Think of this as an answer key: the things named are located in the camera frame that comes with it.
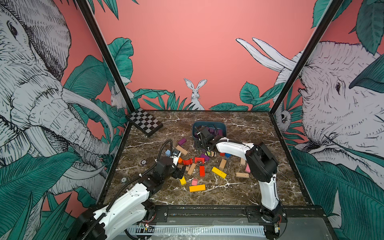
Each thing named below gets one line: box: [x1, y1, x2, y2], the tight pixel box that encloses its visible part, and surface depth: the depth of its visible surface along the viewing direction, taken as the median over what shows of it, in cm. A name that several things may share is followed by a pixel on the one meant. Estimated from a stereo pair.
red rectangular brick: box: [199, 165, 206, 178], surface depth 91 cm
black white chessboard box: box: [125, 108, 164, 137], surface depth 113 cm
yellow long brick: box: [179, 176, 187, 186], surface depth 85 cm
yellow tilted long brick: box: [211, 166, 227, 179], surface depth 90 cm
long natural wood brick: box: [175, 145, 188, 155], surface depth 100 cm
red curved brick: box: [182, 158, 193, 166], surface depth 92 cm
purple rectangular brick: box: [177, 138, 187, 146], surface depth 106 cm
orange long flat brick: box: [189, 184, 206, 193], surface depth 84 cm
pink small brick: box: [191, 178, 199, 186], surface depth 85 cm
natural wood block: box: [219, 158, 227, 170], surface depth 92 cm
